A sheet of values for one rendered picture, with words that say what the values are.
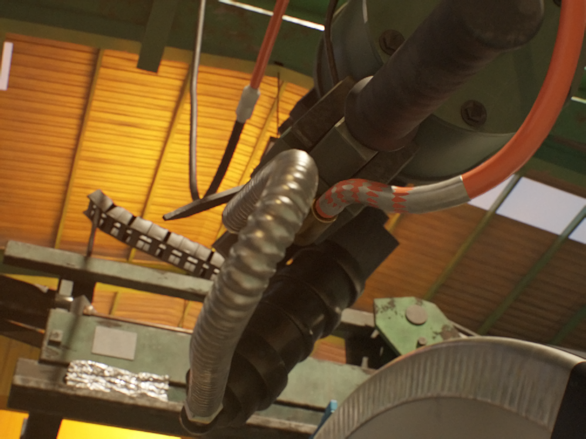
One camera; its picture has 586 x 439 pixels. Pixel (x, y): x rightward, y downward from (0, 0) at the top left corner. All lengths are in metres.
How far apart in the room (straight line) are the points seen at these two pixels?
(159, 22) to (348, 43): 2.80
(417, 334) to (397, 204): 1.38
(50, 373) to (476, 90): 1.17
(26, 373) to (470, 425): 1.05
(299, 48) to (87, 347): 2.17
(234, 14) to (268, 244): 3.18
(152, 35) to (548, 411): 2.93
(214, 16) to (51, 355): 2.12
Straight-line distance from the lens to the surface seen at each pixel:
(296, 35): 3.56
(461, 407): 0.69
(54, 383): 1.59
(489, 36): 0.38
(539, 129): 0.46
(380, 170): 0.54
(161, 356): 1.66
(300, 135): 0.52
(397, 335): 1.83
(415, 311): 1.87
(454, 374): 0.70
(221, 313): 0.36
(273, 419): 1.65
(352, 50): 0.57
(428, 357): 0.75
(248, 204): 0.50
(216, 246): 0.73
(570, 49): 0.48
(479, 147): 0.58
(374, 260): 0.67
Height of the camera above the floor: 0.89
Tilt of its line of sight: 41 degrees up
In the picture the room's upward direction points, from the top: straight up
